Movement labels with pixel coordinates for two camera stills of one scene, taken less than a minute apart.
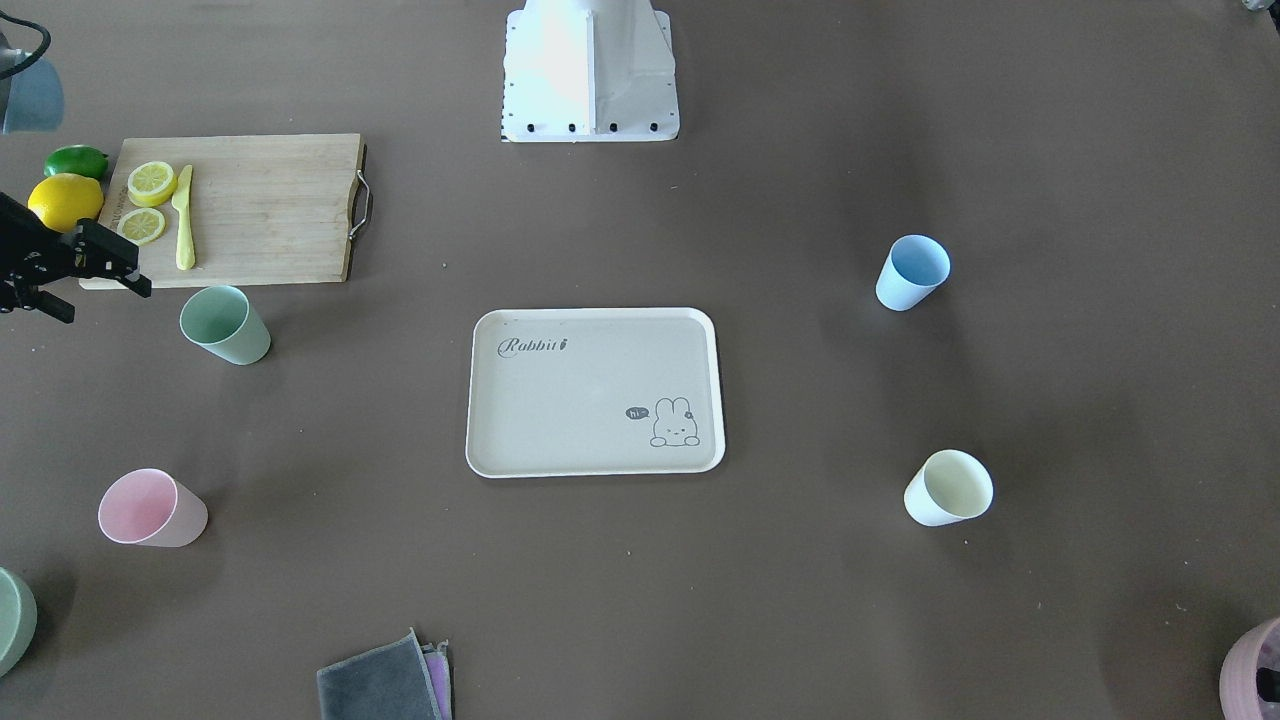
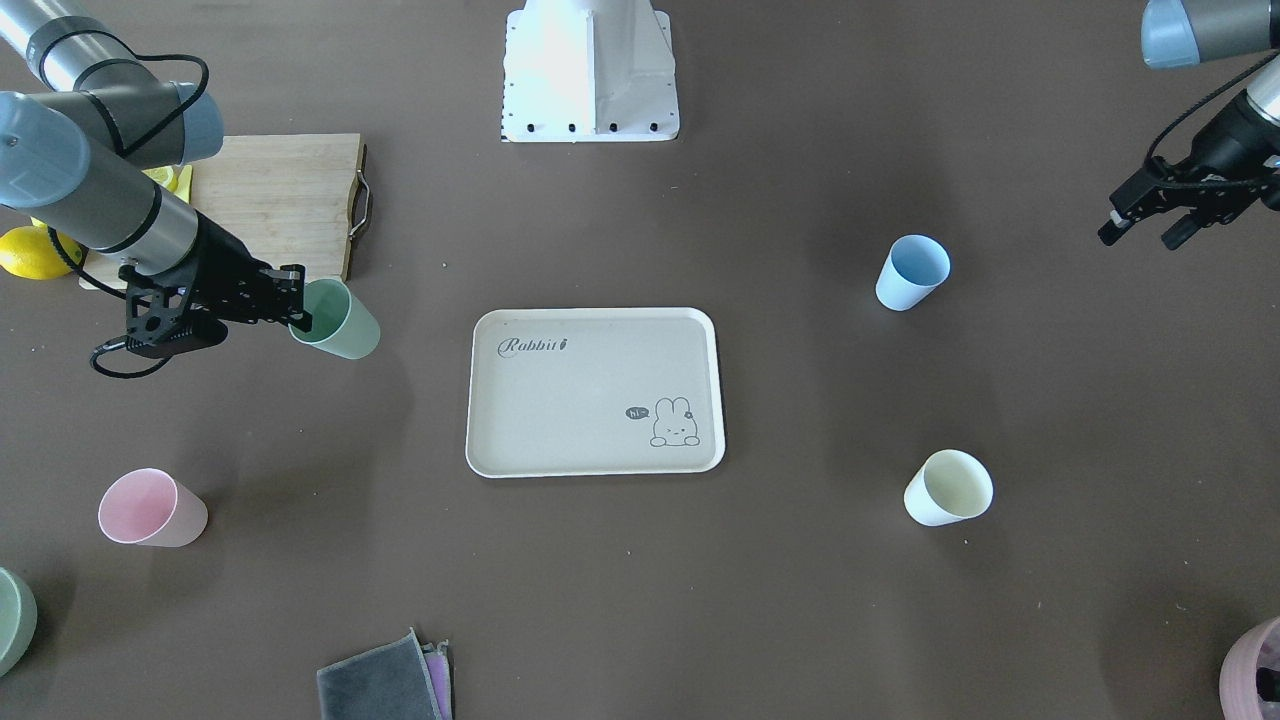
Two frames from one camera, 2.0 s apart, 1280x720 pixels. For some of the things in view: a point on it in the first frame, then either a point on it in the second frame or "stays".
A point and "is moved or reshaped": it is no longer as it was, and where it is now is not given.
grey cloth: [400, 681] stays
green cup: [221, 319] is moved or reshaped
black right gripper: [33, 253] -> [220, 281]
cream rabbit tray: [594, 391] stays
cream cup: [950, 486] stays
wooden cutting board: [275, 208] stays
